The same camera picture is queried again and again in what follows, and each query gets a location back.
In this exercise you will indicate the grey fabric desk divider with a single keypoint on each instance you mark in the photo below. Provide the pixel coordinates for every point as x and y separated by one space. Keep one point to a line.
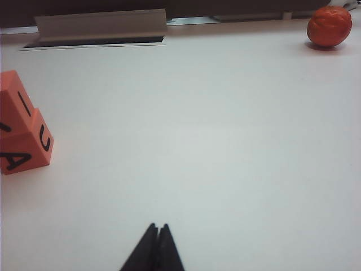
84 7

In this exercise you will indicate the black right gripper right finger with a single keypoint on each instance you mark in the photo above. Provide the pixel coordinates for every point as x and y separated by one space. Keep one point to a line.
167 254

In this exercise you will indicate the orange tangerine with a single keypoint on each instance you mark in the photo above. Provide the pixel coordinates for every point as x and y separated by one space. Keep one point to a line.
328 25

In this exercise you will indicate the orange block with A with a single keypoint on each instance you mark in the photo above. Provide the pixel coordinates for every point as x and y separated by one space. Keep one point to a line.
31 146

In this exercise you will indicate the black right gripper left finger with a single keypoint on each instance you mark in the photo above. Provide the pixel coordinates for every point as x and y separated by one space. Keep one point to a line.
142 254

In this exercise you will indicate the white rounded device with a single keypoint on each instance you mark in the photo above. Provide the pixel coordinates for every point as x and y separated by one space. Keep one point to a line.
352 4

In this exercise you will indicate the flat white box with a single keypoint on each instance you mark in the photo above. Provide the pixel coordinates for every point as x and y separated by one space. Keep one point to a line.
248 17

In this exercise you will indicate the orange block with Y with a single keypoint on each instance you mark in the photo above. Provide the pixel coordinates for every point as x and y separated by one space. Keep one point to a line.
12 110

